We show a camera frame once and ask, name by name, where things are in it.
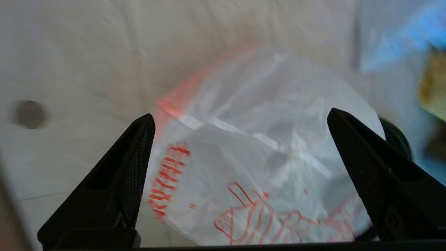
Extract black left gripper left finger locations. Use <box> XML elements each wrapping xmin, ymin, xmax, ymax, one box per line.
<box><xmin>38</xmin><ymin>113</ymin><xmax>156</xmax><ymax>250</ymax></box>

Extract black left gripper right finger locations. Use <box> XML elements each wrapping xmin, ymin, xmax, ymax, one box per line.
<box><xmin>327</xmin><ymin>107</ymin><xmax>446</xmax><ymax>241</ymax></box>

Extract black round trash bin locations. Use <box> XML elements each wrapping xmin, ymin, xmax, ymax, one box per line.
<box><xmin>355</xmin><ymin>118</ymin><xmax>414</xmax><ymax>242</ymax></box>

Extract yellow fabric bag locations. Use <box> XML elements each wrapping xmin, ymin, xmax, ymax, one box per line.
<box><xmin>418</xmin><ymin>52</ymin><xmax>446</xmax><ymax>122</ymax></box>

